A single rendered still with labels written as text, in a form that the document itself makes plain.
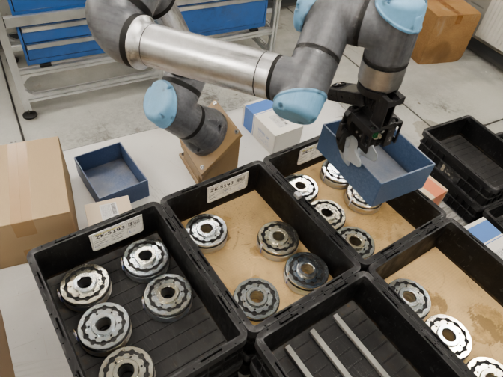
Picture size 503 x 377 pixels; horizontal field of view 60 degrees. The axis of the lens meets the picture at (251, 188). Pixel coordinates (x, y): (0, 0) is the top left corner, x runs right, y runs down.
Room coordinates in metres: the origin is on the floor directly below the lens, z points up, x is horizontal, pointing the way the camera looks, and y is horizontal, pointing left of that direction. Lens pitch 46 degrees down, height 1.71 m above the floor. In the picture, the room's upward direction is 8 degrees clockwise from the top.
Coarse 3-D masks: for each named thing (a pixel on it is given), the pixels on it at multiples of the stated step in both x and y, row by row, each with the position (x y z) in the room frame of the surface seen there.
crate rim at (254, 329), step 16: (256, 160) 0.86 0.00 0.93; (224, 176) 0.79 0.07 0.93; (272, 176) 0.82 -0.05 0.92; (176, 192) 0.71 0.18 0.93; (288, 192) 0.76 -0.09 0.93; (304, 208) 0.72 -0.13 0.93; (176, 224) 0.61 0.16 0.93; (320, 224) 0.67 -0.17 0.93; (192, 240) 0.57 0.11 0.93; (336, 240) 0.63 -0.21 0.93; (352, 256) 0.59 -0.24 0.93; (208, 272) 0.50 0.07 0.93; (352, 272) 0.55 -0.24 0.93; (224, 288) 0.47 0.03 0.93; (320, 288) 0.50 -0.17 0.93; (304, 304) 0.45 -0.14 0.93; (240, 320) 0.40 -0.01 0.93; (272, 320) 0.41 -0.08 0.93; (256, 336) 0.38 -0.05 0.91
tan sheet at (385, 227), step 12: (312, 168) 0.97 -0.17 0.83; (324, 192) 0.87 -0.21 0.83; (336, 192) 0.88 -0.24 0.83; (384, 204) 0.86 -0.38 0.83; (348, 216) 0.80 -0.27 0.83; (360, 216) 0.80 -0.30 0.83; (372, 216) 0.81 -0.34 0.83; (384, 216) 0.81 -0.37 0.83; (396, 216) 0.82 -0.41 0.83; (372, 228) 0.77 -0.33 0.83; (384, 228) 0.77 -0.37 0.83; (396, 228) 0.78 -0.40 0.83; (408, 228) 0.78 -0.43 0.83; (384, 240) 0.73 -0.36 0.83; (396, 240) 0.74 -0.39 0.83
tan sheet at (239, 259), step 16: (256, 192) 0.84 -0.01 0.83; (224, 208) 0.77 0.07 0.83; (240, 208) 0.77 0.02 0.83; (256, 208) 0.78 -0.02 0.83; (240, 224) 0.72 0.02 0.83; (256, 224) 0.72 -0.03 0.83; (240, 240) 0.67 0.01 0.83; (256, 240) 0.67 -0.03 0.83; (208, 256) 0.61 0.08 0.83; (224, 256) 0.61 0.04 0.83; (240, 256) 0.62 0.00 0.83; (256, 256) 0.63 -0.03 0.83; (224, 272) 0.57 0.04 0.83; (240, 272) 0.57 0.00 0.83; (256, 272) 0.58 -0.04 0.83; (272, 272) 0.59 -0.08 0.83; (304, 272) 0.60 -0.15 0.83; (288, 288) 0.55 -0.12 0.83; (288, 304) 0.51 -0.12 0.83
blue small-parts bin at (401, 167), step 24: (336, 120) 0.80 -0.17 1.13; (336, 144) 0.74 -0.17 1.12; (408, 144) 0.76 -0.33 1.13; (336, 168) 0.72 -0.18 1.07; (360, 168) 0.67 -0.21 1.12; (384, 168) 0.74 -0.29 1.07; (408, 168) 0.74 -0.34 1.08; (432, 168) 0.70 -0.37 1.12; (360, 192) 0.65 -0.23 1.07; (384, 192) 0.63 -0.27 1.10; (408, 192) 0.68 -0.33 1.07
